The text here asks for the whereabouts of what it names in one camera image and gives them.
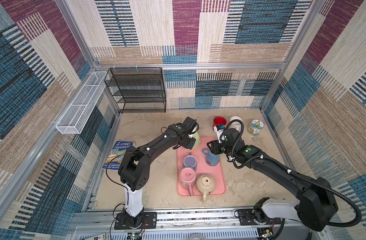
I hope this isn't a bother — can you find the purple ceramic mug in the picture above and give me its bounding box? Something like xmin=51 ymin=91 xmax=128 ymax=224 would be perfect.
xmin=183 ymin=153 xmax=198 ymax=171

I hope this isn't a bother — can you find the blue dotted ceramic mug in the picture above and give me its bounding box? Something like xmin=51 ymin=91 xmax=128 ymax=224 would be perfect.
xmin=202 ymin=148 xmax=220 ymax=167

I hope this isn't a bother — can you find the light green ceramic mug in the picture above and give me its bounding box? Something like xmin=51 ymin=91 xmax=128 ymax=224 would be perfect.
xmin=192 ymin=132 xmax=201 ymax=149

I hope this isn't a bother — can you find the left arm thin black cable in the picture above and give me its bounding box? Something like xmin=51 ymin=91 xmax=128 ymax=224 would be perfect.
xmin=105 ymin=149 xmax=132 ymax=229

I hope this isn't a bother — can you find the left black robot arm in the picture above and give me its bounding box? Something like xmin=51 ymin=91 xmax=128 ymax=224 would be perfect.
xmin=118 ymin=117 xmax=199 ymax=226

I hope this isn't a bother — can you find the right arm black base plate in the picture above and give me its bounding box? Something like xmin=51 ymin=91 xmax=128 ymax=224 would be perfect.
xmin=234 ymin=209 xmax=282 ymax=226

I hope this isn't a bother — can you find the black wire mesh shelf rack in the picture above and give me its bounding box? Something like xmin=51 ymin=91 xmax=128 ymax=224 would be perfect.
xmin=105 ymin=67 xmax=166 ymax=113

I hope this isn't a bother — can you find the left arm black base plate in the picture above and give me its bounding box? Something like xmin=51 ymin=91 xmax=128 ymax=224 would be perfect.
xmin=114 ymin=211 xmax=157 ymax=230

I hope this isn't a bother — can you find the pink plastic tray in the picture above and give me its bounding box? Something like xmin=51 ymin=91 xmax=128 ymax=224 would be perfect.
xmin=176 ymin=137 xmax=226 ymax=197

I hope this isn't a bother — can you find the white ceramic mug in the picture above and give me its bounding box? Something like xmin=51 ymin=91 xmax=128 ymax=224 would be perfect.
xmin=230 ymin=116 xmax=244 ymax=132

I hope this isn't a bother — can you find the white wire mesh basket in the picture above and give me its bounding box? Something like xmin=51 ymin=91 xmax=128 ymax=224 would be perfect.
xmin=56 ymin=72 xmax=107 ymax=135

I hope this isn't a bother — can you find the blue treehouse paperback book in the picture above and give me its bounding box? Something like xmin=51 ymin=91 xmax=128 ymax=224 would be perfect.
xmin=102 ymin=141 xmax=133 ymax=170

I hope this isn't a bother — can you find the green lidded yogurt cup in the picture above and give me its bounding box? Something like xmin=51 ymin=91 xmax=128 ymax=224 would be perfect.
xmin=249 ymin=120 xmax=264 ymax=136

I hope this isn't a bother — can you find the red ceramic mug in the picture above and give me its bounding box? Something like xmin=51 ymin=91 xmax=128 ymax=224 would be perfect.
xmin=213 ymin=116 xmax=227 ymax=132

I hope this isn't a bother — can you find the pink ghost pattern mug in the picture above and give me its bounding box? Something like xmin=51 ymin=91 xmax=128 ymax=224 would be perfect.
xmin=179 ymin=167 xmax=196 ymax=196

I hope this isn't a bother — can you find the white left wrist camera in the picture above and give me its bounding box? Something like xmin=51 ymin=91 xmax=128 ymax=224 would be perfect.
xmin=189 ymin=124 xmax=200 ymax=135

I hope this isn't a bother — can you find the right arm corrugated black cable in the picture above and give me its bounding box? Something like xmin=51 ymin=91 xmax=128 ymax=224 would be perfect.
xmin=223 ymin=119 xmax=362 ymax=240

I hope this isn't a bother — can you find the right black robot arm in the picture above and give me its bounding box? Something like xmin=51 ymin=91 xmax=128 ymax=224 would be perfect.
xmin=207 ymin=129 xmax=338 ymax=232

